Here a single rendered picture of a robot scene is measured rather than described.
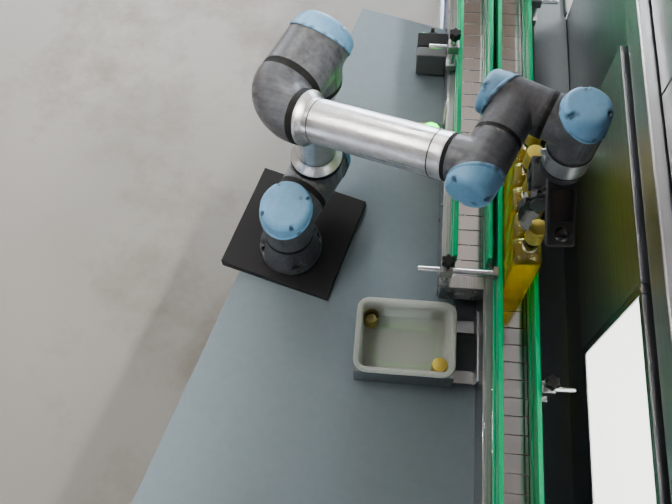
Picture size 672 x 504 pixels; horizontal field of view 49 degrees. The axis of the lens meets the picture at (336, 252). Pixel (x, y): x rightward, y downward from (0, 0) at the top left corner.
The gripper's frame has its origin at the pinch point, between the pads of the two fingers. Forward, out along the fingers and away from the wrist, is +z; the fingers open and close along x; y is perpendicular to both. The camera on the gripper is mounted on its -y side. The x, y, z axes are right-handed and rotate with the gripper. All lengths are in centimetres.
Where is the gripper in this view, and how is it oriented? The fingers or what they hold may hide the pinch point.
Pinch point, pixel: (537, 229)
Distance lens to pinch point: 140.1
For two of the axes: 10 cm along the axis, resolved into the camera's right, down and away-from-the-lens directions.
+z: 0.4, 4.2, 9.1
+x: -10.0, -0.5, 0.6
